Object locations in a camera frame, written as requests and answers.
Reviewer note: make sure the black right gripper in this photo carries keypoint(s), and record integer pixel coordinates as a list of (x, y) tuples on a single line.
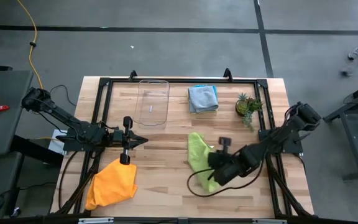
[(225, 168)]

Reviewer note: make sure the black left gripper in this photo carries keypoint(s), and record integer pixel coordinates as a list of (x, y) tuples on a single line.
[(120, 139)]

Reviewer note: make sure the lime green microfiber towel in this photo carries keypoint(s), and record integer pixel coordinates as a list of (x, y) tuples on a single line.
[(197, 152)]

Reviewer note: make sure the orange microfiber towel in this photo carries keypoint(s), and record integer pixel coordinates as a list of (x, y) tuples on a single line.
[(112, 186)]

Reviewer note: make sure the yellow microfiber towel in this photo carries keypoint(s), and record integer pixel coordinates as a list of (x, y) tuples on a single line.
[(204, 112)]

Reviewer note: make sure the grey microfiber towel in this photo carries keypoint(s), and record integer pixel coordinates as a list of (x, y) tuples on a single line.
[(202, 98)]

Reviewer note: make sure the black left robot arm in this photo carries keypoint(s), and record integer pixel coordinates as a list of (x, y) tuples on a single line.
[(82, 133)]

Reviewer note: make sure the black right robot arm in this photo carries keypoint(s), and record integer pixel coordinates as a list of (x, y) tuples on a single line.
[(275, 140)]

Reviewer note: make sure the clear plastic bin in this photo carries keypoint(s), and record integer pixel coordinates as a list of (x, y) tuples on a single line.
[(151, 102)]

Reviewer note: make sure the potted succulent plant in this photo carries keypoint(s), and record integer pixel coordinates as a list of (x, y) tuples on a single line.
[(245, 107)]

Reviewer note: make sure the black side table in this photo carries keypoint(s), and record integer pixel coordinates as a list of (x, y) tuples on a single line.
[(356, 124)]

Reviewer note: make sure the black aluminium table frame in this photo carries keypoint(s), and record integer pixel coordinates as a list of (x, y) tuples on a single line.
[(182, 81)]

